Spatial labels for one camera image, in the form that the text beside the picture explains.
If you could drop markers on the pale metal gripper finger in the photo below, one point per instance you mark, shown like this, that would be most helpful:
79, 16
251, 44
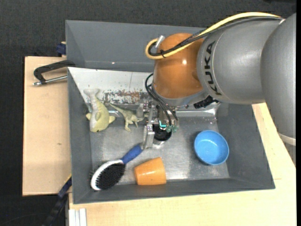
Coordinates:
150, 138
144, 138

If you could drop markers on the black round object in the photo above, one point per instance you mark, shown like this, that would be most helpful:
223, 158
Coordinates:
162, 135

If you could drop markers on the pale green toy dinosaur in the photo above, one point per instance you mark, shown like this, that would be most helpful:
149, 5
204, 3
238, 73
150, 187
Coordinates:
129, 116

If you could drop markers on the orange plastic cup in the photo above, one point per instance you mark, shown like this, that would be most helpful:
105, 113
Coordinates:
150, 172

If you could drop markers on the grey metal bin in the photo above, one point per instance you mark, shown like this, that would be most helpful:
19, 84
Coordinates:
188, 154

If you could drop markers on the yellow and white toy whale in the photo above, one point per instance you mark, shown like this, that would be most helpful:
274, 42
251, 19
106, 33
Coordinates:
98, 116

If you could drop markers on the blue plastic bowl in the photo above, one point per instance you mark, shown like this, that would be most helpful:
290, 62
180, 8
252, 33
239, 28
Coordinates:
210, 148

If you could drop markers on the brown cardboard board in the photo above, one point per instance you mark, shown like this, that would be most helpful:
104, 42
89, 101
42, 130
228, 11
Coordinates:
44, 131

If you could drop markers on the black cylinder on white bracket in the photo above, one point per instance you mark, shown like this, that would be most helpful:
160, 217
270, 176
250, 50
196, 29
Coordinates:
204, 103

